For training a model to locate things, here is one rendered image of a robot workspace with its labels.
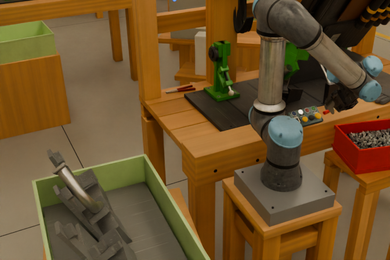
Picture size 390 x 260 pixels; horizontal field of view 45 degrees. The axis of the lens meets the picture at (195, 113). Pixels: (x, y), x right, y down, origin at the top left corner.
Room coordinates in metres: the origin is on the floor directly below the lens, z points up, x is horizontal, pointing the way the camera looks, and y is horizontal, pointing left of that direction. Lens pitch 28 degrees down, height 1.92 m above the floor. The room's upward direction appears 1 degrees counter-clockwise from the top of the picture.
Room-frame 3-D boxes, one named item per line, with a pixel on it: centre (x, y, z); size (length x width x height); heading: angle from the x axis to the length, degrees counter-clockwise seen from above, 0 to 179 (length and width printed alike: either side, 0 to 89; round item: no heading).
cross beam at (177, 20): (2.51, -0.38, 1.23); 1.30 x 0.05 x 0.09; 115
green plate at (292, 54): (2.09, -0.49, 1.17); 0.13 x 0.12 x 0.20; 115
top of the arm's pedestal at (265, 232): (1.38, -0.31, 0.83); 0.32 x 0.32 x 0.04; 22
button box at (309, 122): (1.82, -0.48, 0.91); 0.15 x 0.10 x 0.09; 115
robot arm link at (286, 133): (1.38, -0.31, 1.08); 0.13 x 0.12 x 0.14; 16
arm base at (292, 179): (1.38, -0.31, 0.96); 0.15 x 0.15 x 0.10
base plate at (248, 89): (2.17, -0.53, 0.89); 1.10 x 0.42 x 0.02; 115
